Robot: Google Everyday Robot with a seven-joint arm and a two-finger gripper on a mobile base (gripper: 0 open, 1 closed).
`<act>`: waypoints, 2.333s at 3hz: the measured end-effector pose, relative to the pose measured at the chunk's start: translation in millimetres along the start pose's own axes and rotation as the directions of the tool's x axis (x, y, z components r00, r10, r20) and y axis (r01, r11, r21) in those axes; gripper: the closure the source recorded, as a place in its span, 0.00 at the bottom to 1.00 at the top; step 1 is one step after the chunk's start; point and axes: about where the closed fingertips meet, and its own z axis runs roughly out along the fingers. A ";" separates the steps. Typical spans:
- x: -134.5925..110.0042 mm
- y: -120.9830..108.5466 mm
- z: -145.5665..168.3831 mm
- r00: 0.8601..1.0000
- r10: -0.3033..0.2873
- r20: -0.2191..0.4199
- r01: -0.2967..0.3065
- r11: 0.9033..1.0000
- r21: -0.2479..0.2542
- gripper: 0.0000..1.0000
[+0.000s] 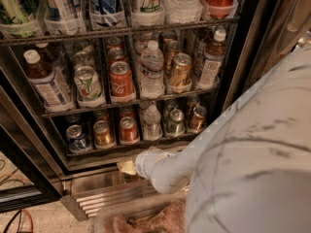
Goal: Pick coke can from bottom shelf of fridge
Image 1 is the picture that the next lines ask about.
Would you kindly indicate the red coke can behind bottom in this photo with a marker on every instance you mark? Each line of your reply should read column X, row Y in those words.
column 126, row 111

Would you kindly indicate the green bottle top shelf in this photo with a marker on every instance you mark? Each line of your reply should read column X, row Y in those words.
column 18, row 18

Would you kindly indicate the gold can middle shelf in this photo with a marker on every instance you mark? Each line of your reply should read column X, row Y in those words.
column 179, row 74

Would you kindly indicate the gold can bottom shelf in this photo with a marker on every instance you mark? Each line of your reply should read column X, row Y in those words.
column 103, row 137

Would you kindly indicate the red coke can bottom shelf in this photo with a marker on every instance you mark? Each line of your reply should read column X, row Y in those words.
column 128, row 130

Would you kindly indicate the red coke can shelf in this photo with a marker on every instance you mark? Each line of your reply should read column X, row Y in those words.
column 121, row 82
column 128, row 130

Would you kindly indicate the water bottle middle shelf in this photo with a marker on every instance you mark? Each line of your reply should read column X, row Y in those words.
column 151, row 71

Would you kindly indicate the tea bottle shelf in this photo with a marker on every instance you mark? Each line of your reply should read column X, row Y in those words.
column 48, row 82
column 212, row 59

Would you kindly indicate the orange can bottom shelf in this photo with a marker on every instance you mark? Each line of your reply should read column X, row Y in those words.
column 197, row 120

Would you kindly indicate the clear water bottle top shelf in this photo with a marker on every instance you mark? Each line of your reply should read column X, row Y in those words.
column 182, row 11

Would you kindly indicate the clear plastic bin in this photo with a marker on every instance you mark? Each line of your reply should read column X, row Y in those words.
column 137, row 209

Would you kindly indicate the red coke can middle shelf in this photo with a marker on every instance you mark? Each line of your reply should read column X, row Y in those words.
column 121, row 82

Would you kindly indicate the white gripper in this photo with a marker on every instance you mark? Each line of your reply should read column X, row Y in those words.
column 143, row 164

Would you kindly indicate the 7up bottle top shelf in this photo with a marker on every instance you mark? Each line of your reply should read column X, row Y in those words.
column 147, row 12

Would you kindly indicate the green can bottom shelf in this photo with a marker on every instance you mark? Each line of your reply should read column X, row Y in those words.
column 175, row 123

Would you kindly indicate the tea bottle right middle shelf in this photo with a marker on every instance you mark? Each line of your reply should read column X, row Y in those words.
column 212, row 59

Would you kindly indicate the gold can shelf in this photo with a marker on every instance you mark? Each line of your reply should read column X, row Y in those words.
column 179, row 74
column 103, row 137

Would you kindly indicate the tea bottle left middle shelf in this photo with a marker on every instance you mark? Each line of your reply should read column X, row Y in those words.
column 48, row 82

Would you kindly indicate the green white can middle shelf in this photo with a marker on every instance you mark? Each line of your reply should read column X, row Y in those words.
column 90, row 92

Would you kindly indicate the blue white bottle top shelf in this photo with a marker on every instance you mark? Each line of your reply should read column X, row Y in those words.
column 105, row 14

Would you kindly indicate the glass fridge sliding door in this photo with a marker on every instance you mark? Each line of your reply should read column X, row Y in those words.
column 266, row 31

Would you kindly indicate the blue pepsi can bottom shelf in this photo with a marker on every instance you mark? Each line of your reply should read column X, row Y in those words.
column 78, row 140

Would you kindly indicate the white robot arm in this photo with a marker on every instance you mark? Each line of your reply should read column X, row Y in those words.
column 250, row 170

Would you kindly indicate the small water bottle bottom shelf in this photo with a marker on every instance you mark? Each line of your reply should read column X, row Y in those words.
column 152, row 128

